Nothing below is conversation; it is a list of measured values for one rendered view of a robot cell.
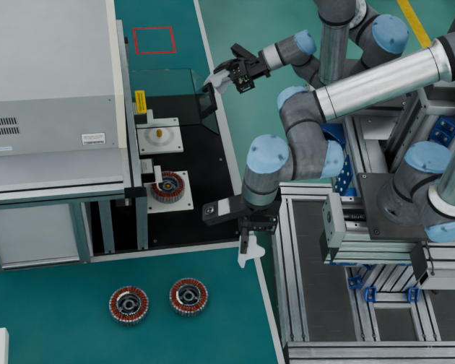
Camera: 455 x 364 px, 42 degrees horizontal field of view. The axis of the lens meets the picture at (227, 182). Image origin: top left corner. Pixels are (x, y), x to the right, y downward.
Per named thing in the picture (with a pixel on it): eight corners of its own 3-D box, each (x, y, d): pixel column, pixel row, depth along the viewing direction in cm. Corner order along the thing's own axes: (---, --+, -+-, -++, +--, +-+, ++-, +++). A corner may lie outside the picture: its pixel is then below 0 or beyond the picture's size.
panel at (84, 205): (84, 98, 216) (76, 33, 192) (93, 256, 178) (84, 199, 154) (81, 99, 216) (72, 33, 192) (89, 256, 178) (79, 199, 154)
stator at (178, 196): (180, 175, 198) (181, 167, 195) (187, 201, 192) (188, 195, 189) (147, 179, 196) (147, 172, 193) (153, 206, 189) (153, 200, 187)
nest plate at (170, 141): (177, 120, 214) (178, 118, 213) (183, 152, 206) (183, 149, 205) (136, 123, 212) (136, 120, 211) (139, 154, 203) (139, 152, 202)
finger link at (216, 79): (201, 90, 182) (228, 78, 180) (198, 76, 186) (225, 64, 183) (206, 96, 185) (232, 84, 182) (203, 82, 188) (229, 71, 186)
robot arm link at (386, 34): (380, 77, 184) (393, 43, 174) (350, 52, 190) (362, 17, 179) (405, 63, 190) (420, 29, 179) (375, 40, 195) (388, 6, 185)
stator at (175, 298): (198, 277, 180) (199, 271, 177) (212, 310, 174) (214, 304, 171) (164, 289, 176) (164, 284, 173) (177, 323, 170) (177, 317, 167)
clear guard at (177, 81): (206, 80, 194) (207, 66, 190) (218, 135, 181) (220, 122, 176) (105, 86, 188) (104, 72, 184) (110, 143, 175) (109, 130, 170)
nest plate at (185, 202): (186, 172, 201) (187, 170, 200) (193, 209, 192) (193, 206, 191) (142, 176, 198) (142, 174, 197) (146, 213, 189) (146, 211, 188)
